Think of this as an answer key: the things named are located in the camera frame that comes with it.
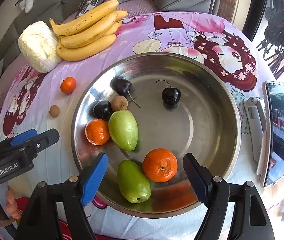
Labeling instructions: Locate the napa cabbage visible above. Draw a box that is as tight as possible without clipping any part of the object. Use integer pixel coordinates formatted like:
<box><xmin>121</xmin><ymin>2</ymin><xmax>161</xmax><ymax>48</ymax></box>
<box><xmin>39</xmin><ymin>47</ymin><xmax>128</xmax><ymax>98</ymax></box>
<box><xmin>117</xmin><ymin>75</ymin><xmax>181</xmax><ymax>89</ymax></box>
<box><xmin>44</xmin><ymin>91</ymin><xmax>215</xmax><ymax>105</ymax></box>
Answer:
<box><xmin>18</xmin><ymin>21</ymin><xmax>62</xmax><ymax>73</ymax></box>

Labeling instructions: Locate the small mandarin orange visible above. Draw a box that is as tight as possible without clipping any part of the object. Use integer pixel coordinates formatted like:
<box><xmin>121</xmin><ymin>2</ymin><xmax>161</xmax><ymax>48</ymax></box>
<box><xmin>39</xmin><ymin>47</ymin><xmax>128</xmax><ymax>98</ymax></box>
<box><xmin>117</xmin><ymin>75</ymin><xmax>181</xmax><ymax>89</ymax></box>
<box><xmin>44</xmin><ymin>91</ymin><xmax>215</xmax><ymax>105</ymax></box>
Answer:
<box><xmin>60</xmin><ymin>77</ymin><xmax>76</xmax><ymax>95</ymax></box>

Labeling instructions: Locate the green mango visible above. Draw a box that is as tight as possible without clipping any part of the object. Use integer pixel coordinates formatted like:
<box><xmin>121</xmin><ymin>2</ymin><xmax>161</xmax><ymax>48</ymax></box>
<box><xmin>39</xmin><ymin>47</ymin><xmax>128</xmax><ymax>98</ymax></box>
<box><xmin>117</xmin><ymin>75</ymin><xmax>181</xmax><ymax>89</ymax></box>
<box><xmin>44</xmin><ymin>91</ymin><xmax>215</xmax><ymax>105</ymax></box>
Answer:
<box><xmin>108</xmin><ymin>110</ymin><xmax>138</xmax><ymax>152</ymax></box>
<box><xmin>117</xmin><ymin>160</ymin><xmax>151</xmax><ymax>204</ymax></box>

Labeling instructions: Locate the top spotted banana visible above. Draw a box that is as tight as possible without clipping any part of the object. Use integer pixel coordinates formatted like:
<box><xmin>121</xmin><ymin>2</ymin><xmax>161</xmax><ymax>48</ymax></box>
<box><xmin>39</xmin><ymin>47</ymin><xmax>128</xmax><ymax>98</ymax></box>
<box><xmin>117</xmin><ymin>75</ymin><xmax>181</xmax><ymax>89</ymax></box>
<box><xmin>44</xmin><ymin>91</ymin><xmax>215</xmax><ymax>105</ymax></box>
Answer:
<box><xmin>49</xmin><ymin>0</ymin><xmax>119</xmax><ymax>36</ymax></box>

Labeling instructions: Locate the medium mandarin orange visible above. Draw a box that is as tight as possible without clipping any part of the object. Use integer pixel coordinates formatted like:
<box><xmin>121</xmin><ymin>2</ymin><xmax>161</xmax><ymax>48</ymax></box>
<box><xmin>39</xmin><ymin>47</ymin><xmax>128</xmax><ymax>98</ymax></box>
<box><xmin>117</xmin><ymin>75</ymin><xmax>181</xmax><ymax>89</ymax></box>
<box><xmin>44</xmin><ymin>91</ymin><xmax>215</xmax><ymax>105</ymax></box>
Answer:
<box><xmin>142</xmin><ymin>148</ymin><xmax>178</xmax><ymax>183</ymax></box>

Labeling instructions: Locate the person left hand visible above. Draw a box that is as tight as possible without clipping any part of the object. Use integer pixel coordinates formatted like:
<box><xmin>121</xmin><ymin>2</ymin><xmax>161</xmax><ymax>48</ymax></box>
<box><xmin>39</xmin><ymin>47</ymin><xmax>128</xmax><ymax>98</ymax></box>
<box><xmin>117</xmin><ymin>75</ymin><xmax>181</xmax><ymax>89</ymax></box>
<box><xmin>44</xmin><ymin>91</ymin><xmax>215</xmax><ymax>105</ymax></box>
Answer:
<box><xmin>0</xmin><ymin>183</ymin><xmax>21</xmax><ymax>229</ymax></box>

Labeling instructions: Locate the dark cherry long stem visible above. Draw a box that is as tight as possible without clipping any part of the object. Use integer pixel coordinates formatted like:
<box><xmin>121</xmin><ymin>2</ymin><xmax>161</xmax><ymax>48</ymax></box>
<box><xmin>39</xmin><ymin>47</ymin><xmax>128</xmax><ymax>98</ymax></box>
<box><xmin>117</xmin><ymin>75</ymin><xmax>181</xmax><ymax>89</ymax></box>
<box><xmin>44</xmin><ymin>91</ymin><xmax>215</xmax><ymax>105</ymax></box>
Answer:
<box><xmin>155</xmin><ymin>79</ymin><xmax>182</xmax><ymax>108</ymax></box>

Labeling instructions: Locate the smartphone on stand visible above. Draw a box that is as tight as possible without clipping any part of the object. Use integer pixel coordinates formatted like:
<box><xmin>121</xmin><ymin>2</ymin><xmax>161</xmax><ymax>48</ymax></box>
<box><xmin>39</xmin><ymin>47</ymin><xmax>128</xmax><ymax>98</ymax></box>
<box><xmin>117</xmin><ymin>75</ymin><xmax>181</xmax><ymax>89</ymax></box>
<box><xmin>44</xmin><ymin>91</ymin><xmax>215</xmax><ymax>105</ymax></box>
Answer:
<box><xmin>263</xmin><ymin>81</ymin><xmax>284</xmax><ymax>187</ymax></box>

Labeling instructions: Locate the dark cherry without stem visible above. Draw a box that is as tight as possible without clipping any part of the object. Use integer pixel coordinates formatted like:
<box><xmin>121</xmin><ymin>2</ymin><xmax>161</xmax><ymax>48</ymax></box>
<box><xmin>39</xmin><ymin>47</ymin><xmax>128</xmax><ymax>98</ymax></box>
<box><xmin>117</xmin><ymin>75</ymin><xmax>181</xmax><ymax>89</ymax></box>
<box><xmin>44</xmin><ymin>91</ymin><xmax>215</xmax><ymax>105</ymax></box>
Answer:
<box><xmin>93</xmin><ymin>100</ymin><xmax>113</xmax><ymax>121</ymax></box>

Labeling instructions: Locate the dark cherry with stem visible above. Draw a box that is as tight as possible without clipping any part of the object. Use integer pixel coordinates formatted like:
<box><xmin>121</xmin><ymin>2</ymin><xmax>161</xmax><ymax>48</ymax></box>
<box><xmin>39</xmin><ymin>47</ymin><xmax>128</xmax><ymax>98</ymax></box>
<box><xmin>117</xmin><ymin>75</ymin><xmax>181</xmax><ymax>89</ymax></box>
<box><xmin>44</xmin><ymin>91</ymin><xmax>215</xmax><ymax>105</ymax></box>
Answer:
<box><xmin>110</xmin><ymin>77</ymin><xmax>142</xmax><ymax>109</ymax></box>

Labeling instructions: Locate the white phone stand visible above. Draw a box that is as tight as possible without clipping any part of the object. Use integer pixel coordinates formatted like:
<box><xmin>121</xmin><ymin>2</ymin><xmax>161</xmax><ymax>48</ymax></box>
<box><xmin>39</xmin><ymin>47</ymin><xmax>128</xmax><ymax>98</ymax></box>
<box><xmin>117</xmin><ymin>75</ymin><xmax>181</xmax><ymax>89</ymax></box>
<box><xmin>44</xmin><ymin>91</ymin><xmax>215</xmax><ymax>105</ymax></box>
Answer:
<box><xmin>244</xmin><ymin>96</ymin><xmax>267</xmax><ymax>175</ymax></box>

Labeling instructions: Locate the pink cartoon print bedsheet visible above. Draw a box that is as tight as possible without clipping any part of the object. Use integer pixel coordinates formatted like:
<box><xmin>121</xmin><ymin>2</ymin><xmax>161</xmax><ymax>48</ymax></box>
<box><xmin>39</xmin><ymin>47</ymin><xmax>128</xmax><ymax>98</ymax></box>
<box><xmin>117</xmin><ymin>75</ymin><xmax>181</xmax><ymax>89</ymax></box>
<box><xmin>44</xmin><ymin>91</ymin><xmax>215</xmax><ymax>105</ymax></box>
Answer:
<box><xmin>0</xmin><ymin>12</ymin><xmax>273</xmax><ymax>209</ymax></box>

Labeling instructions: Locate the bottom banana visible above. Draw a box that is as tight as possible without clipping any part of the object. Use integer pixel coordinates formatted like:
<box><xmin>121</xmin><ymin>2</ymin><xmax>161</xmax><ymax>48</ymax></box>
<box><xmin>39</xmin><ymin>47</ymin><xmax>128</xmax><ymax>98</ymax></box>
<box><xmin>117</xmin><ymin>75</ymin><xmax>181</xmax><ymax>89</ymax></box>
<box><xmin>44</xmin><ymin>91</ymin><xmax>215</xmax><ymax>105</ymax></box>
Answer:
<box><xmin>56</xmin><ymin>34</ymin><xmax>117</xmax><ymax>62</ymax></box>

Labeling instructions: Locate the grey sofa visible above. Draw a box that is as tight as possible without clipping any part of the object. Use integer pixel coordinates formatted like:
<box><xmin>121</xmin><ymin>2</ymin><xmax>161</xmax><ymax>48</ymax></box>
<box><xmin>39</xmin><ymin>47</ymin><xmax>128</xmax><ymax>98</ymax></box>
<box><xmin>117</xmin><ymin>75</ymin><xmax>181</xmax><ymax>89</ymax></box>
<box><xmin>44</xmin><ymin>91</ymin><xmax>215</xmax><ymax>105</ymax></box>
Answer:
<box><xmin>0</xmin><ymin>0</ymin><xmax>82</xmax><ymax>69</ymax></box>

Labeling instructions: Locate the stainless steel bowl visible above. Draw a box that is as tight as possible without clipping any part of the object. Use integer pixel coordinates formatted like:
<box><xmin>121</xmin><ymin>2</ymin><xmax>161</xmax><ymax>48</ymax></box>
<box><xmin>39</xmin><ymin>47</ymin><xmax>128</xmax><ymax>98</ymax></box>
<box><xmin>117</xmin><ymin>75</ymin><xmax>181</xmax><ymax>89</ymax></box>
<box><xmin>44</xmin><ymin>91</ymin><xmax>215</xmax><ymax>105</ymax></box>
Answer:
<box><xmin>71</xmin><ymin>53</ymin><xmax>241</xmax><ymax>218</ymax></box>

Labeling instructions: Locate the large mandarin orange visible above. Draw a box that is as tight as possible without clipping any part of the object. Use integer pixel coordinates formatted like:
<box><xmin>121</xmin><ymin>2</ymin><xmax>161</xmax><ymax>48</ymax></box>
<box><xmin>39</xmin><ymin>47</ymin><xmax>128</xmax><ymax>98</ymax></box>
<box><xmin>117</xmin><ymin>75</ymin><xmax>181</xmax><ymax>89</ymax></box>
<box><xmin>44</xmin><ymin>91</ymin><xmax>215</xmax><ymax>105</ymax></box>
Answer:
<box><xmin>85</xmin><ymin>119</ymin><xmax>110</xmax><ymax>146</ymax></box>

